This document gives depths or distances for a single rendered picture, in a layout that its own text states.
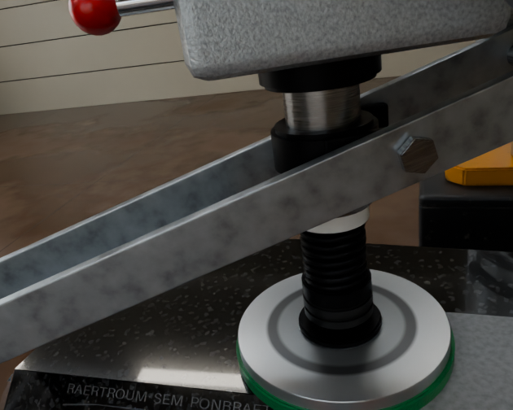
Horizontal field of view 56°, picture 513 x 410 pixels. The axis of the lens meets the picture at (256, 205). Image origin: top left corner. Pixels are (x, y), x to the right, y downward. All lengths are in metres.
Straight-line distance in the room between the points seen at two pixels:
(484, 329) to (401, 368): 0.13
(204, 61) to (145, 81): 6.99
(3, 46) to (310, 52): 8.23
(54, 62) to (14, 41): 0.66
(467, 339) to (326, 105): 0.29
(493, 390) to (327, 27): 0.35
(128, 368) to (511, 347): 0.39
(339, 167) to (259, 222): 0.07
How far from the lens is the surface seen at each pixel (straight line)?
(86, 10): 0.32
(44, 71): 8.09
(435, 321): 0.52
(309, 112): 0.39
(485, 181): 1.11
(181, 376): 0.53
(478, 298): 0.60
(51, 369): 0.60
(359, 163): 0.37
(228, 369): 0.52
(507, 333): 0.56
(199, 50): 0.29
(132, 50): 7.28
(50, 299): 0.43
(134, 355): 0.57
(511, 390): 0.50
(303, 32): 0.30
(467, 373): 0.51
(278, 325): 0.52
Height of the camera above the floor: 1.17
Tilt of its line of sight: 23 degrees down
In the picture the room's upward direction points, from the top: 8 degrees counter-clockwise
